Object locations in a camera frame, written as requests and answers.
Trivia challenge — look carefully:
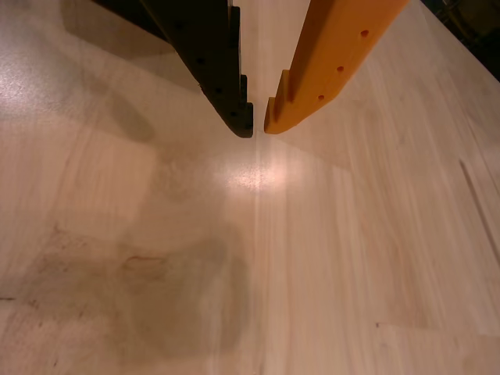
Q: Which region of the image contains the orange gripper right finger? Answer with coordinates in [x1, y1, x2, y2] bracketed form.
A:
[262, 0, 411, 135]

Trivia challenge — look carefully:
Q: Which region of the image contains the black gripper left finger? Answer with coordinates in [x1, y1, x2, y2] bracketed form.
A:
[140, 0, 254, 138]

